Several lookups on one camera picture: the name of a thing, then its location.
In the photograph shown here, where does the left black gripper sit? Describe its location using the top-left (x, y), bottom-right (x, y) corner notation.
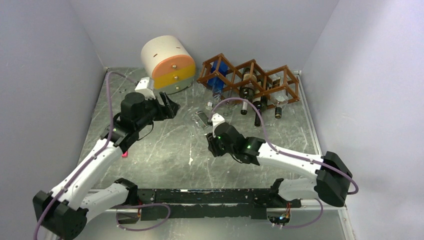
top-left (135, 90), bottom-right (180, 130)

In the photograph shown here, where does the clear bottle white cap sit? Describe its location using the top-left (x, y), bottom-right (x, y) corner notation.
top-left (183, 110), bottom-right (212, 130)

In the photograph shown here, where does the clear glass bottle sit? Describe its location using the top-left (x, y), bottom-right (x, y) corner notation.
top-left (222, 100), bottom-right (234, 117)

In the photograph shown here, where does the blue square bottle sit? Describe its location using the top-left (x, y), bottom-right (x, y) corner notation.
top-left (205, 61), bottom-right (228, 111)

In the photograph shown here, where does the dark wine bottle red label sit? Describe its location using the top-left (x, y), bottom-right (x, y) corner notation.
top-left (239, 67), bottom-right (257, 115)

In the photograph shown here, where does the small black gold-capped bottle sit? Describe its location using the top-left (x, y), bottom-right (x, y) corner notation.
top-left (268, 74), bottom-right (289, 119)

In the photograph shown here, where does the brown wooden wine rack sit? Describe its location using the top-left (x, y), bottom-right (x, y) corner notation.
top-left (196, 53), bottom-right (300, 109)

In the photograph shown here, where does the green wine bottle white label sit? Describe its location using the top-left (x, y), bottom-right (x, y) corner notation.
top-left (252, 95), bottom-right (268, 127)

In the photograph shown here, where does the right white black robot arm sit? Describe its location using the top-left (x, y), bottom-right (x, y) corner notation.
top-left (205, 122), bottom-right (353, 207)

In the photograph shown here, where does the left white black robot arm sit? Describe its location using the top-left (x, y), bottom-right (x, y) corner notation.
top-left (32, 92), bottom-right (181, 240)

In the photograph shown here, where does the cream orange cylindrical container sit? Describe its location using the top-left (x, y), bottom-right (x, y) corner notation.
top-left (140, 35), bottom-right (196, 95)

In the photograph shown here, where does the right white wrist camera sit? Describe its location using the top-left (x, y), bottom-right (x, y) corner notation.
top-left (211, 113), bottom-right (226, 136)

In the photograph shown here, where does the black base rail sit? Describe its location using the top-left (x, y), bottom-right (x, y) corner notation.
top-left (123, 188), bottom-right (302, 221)

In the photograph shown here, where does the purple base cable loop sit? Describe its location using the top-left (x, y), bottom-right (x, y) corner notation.
top-left (112, 203), bottom-right (171, 232)

